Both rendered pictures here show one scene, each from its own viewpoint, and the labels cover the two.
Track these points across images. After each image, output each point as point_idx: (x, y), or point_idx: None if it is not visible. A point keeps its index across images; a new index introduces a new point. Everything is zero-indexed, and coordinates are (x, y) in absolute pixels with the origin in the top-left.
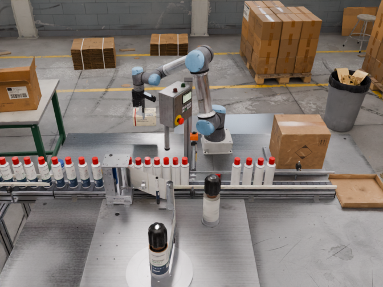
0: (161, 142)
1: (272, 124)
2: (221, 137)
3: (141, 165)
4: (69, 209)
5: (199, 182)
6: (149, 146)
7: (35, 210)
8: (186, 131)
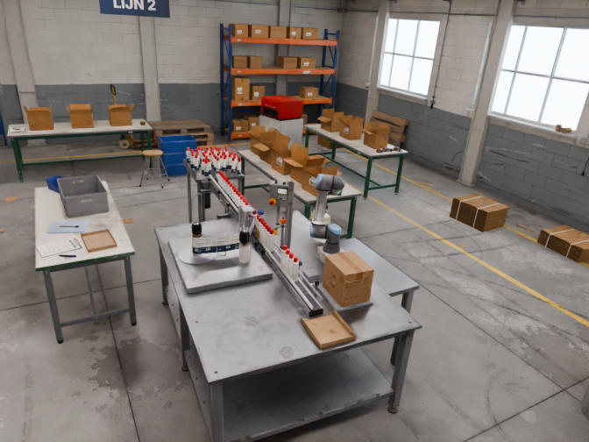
0: (316, 239)
1: (390, 281)
2: (328, 250)
3: (259, 222)
4: (232, 227)
5: (278, 255)
6: (308, 236)
7: (225, 219)
8: (286, 217)
